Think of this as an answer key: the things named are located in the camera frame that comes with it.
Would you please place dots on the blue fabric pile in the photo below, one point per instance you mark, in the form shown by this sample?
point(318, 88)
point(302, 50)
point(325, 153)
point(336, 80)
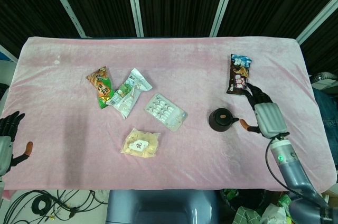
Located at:
point(326, 107)

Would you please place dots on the blister pack of hooks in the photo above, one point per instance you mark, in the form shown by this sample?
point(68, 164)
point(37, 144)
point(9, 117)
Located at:
point(163, 111)

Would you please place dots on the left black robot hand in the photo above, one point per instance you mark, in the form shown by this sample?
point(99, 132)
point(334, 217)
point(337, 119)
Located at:
point(5, 144)

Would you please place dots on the blue white frame bar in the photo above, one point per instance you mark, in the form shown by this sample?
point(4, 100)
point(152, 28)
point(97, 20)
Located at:
point(6, 53)

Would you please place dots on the orange green snack bag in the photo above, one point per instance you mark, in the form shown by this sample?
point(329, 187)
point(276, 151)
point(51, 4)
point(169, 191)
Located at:
point(101, 86)

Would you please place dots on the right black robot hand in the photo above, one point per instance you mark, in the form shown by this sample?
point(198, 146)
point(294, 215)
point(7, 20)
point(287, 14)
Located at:
point(270, 119)

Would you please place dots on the green white bag pile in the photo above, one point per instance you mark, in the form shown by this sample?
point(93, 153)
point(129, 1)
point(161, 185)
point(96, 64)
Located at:
point(248, 212)

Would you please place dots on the clear bag yellow food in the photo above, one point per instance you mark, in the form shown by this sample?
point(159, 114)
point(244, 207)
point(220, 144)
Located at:
point(140, 144)

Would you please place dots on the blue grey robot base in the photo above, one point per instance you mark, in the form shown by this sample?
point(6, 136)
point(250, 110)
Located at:
point(161, 206)

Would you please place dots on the brown blue snack bag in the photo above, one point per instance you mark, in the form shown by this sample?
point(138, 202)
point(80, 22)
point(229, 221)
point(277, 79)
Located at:
point(239, 76)

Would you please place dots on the pink plush tablecloth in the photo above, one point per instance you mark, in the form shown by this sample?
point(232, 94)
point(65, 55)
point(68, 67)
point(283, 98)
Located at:
point(185, 63)

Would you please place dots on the white green snack bag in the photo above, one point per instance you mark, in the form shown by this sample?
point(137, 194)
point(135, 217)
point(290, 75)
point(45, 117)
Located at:
point(129, 92)

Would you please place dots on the black round base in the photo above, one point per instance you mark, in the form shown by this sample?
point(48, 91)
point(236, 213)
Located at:
point(223, 116)

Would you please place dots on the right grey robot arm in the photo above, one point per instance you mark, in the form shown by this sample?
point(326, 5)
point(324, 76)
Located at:
point(293, 171)

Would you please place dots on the white frame post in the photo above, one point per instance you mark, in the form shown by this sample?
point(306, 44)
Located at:
point(317, 20)
point(224, 4)
point(66, 4)
point(134, 4)

